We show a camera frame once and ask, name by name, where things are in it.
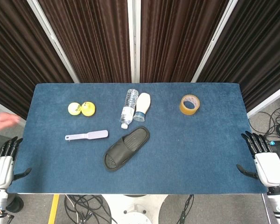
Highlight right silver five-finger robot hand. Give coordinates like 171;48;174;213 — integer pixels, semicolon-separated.
236;131;280;188

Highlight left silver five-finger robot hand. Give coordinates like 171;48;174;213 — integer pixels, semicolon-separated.
0;137;32;190

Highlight lilac plastic scrubbing brush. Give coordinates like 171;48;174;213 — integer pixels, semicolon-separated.
64;130;109;141

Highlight black rubber slipper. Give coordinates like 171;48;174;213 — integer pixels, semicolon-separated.
103;126;151;173

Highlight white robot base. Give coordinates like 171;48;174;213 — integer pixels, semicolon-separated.
102;194;169;224

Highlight person's bare hand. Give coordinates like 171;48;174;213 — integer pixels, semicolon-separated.
0;111;21;131

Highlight black round stand foot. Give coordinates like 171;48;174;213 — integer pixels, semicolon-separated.
6;193;24;213

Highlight yellow floor tape strip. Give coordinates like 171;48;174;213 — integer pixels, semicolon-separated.
48;194;61;224

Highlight blue table cloth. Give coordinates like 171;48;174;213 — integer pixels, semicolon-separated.
7;83;268;195

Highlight yellow ball with print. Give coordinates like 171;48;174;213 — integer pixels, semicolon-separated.
68;102;82;116

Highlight brown packing tape roll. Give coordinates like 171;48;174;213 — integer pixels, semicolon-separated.
179;94;201;116

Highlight yellow ball right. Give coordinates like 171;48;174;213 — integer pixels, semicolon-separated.
81;101;96;117

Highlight dark brown pleated screen panel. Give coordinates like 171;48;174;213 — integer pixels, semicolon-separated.
0;0;74;119
37;0;133;84
140;0;229;84
197;0;280;112

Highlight clear plastic water bottle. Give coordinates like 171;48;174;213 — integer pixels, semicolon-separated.
120;88;140;129

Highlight white bottle with blue cap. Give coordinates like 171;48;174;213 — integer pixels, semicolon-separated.
133;92;152;122

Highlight thin black hanging cable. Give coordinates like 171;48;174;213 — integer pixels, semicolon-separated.
177;194;195;224

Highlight black cables under table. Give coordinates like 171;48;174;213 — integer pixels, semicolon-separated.
64;195;119;224

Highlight white screen frame post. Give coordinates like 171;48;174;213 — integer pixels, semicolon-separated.
191;0;238;83
127;0;141;84
27;0;80;84

